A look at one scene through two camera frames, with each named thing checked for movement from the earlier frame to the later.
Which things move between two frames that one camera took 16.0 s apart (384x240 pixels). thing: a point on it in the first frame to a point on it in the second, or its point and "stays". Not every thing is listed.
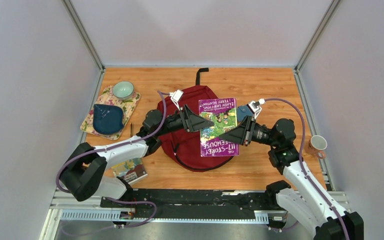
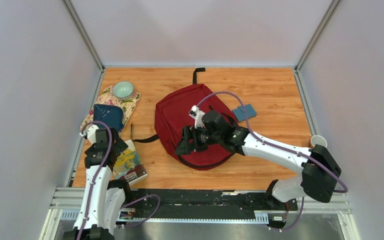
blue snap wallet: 243,111 stays
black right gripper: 240,134 to 190,132
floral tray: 106,97 stays
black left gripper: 191,122 to 119,145
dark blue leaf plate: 107,119 stays
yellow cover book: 130,171 stays
